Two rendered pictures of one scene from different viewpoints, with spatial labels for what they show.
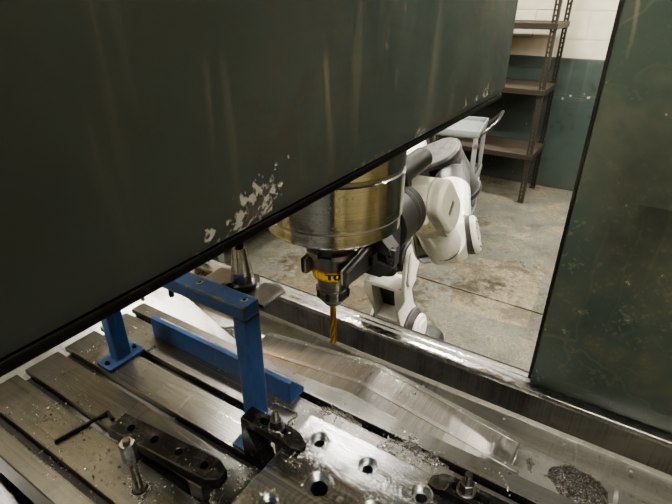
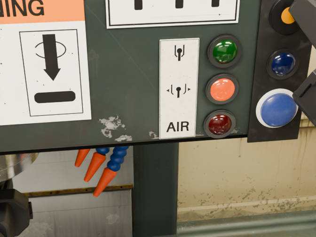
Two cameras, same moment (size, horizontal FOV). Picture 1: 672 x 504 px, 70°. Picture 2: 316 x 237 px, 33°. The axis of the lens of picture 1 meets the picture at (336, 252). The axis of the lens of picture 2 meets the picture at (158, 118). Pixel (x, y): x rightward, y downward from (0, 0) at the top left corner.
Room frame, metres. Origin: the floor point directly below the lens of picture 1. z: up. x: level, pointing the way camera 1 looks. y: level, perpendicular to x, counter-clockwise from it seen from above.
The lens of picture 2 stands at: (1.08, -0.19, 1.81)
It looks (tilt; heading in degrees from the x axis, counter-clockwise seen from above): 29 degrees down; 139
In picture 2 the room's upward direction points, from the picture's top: straight up
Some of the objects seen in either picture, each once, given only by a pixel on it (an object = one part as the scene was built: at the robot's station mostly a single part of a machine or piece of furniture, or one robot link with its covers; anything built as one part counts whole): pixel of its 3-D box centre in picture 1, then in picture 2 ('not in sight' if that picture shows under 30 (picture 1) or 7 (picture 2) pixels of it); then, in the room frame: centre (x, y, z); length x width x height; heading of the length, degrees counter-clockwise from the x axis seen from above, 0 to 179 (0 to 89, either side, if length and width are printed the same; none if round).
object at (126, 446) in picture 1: (133, 465); not in sight; (0.57, 0.35, 0.96); 0.03 x 0.03 x 0.13
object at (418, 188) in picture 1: (402, 192); not in sight; (0.70, -0.10, 1.42); 0.11 x 0.11 x 0.11; 58
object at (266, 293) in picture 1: (265, 293); not in sight; (0.74, 0.13, 1.21); 0.07 x 0.05 x 0.01; 148
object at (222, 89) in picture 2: not in sight; (222, 89); (0.82, 0.10, 1.63); 0.02 x 0.01 x 0.02; 58
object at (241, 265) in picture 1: (240, 263); not in sight; (0.77, 0.17, 1.26); 0.04 x 0.04 x 0.07
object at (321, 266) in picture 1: (332, 261); not in sight; (0.51, 0.00, 1.41); 0.05 x 0.05 x 0.03
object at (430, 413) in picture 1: (351, 408); not in sight; (0.96, -0.04, 0.70); 0.90 x 0.30 x 0.16; 58
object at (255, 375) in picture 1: (253, 379); not in sight; (0.70, 0.16, 1.05); 0.10 x 0.05 x 0.30; 148
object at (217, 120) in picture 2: not in sight; (219, 124); (0.82, 0.10, 1.60); 0.02 x 0.01 x 0.02; 58
